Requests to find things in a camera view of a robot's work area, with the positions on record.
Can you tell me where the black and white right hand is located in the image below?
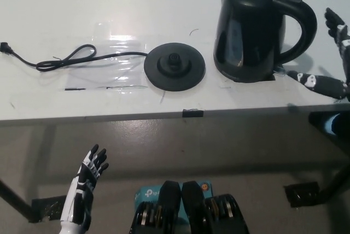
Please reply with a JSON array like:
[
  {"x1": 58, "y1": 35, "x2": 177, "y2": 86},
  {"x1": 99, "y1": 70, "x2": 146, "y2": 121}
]
[{"x1": 286, "y1": 7, "x2": 350, "y2": 102}]

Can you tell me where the white and black left hand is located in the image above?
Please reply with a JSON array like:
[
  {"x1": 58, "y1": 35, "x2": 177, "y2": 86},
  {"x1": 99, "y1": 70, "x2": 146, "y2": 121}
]
[{"x1": 60, "y1": 143, "x2": 110, "y2": 225}]

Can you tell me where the black electric kettle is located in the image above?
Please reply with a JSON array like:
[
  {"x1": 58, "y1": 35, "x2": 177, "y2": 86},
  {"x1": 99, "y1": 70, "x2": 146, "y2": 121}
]
[{"x1": 213, "y1": 0, "x2": 318, "y2": 84}]

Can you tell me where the round black kettle base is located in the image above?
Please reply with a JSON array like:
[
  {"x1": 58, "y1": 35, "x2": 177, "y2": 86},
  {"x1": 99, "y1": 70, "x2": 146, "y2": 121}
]
[{"x1": 143, "y1": 42, "x2": 207, "y2": 92}]

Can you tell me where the black floor tape patch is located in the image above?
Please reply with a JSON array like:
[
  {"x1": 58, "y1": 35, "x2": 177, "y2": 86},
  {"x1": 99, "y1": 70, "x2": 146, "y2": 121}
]
[
  {"x1": 31, "y1": 195, "x2": 68, "y2": 223},
  {"x1": 283, "y1": 181, "x2": 326, "y2": 208}
]

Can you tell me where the blue round object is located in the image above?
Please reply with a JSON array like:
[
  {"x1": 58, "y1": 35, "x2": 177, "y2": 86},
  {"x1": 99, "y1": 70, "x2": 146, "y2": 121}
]
[{"x1": 325, "y1": 115, "x2": 342, "y2": 136}]

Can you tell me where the teal tp-link box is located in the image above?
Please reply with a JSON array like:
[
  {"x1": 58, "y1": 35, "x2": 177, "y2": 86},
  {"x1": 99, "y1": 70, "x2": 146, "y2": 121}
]
[{"x1": 134, "y1": 180, "x2": 214, "y2": 218}]

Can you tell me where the black table leg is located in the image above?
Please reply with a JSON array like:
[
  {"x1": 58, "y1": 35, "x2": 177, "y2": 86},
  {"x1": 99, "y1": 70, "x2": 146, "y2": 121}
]
[
  {"x1": 319, "y1": 160, "x2": 350, "y2": 204},
  {"x1": 0, "y1": 179, "x2": 35, "y2": 223}
]

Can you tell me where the small black tape piece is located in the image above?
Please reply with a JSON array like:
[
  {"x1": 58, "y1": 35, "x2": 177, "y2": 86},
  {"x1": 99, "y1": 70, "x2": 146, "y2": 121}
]
[{"x1": 182, "y1": 108, "x2": 205, "y2": 118}]

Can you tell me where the clear plastic tape sheet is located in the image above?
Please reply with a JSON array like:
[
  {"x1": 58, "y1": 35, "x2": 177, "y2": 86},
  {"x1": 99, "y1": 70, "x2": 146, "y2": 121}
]
[{"x1": 64, "y1": 20, "x2": 150, "y2": 91}]

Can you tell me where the black power cord with plug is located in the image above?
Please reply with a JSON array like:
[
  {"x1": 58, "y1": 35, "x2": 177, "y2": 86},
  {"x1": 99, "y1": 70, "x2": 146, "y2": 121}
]
[{"x1": 0, "y1": 42, "x2": 150, "y2": 72}]

